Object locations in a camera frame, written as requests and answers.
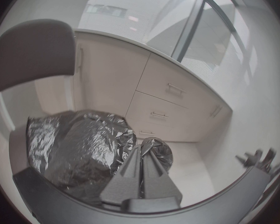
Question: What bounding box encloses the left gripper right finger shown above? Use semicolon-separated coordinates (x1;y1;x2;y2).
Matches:
141;148;183;208

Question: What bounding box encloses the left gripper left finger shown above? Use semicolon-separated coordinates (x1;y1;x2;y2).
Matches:
100;145;142;205

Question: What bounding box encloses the crumpled black plastic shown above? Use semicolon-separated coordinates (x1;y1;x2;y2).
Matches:
140;137;173;173

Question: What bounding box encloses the black plastic bag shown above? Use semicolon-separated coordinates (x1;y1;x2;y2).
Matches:
26;110;138;207

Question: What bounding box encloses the white chest of drawers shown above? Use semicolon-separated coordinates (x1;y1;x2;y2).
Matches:
35;29;234;145

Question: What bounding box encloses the grey and white chair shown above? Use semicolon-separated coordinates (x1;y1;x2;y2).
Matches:
0;19;76;175

